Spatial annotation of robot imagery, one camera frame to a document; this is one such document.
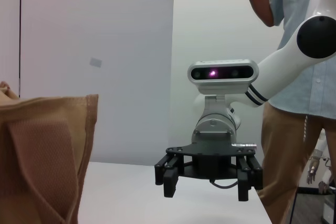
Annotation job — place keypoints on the white humanoid robot figure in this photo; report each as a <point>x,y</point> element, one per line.
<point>328,155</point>

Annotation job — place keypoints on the khaki canvas food bag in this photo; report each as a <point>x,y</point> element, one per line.
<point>39,142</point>

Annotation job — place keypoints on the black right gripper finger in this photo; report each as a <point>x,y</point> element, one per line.
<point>244,179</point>
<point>169,176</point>

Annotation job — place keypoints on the khaki trousers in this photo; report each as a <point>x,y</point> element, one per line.
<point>283,155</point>

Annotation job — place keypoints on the person's bare forearm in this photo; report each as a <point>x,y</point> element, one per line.
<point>262,9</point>

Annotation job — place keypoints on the grey storage box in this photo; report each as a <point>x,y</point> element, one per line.
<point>329,211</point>

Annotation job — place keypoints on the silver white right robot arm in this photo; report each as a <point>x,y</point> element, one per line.
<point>288,56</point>

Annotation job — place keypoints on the skeletal robotic hand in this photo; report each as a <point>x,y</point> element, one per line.
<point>312,171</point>

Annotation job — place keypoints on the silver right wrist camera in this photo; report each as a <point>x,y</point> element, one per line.
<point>223,73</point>

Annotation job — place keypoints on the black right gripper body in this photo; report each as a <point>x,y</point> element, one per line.
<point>210,150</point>

